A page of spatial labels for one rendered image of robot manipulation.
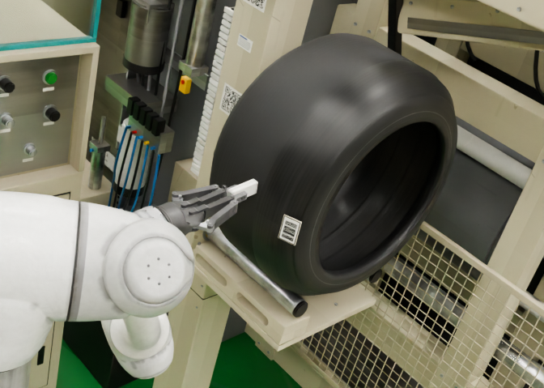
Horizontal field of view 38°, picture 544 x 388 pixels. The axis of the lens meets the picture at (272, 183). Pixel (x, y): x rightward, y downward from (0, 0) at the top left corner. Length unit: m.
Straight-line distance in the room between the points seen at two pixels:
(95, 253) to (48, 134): 1.31
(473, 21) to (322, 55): 0.43
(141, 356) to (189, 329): 0.96
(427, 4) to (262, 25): 0.44
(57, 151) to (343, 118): 0.89
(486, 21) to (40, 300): 1.38
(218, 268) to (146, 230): 1.17
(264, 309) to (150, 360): 0.53
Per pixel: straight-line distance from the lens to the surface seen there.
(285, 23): 1.87
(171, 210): 1.48
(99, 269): 0.82
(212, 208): 1.54
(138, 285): 0.80
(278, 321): 1.87
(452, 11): 1.99
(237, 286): 1.94
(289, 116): 1.60
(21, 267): 0.82
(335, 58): 1.68
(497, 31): 1.92
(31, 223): 0.82
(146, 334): 1.27
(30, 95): 2.03
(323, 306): 2.05
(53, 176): 2.15
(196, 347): 2.39
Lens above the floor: 2.06
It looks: 30 degrees down
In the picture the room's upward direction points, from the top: 15 degrees clockwise
